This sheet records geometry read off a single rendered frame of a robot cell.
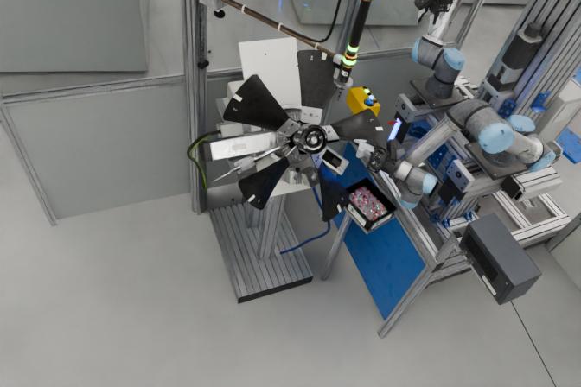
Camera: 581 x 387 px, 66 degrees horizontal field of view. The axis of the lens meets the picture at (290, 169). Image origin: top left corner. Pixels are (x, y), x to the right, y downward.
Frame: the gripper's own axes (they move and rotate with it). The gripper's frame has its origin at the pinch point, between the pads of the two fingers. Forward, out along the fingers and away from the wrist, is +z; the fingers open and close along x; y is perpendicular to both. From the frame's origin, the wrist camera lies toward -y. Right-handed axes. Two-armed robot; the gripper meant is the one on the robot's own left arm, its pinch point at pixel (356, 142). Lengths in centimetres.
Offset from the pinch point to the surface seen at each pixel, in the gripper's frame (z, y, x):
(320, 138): 11.6, 12.1, -5.7
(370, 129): -1.2, -10.8, 1.1
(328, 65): 23.0, -9.3, -22.6
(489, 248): -61, 21, -7
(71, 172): 134, 56, 67
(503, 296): -73, 29, 3
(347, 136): 4.1, 0.9, -1.3
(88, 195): 131, 55, 90
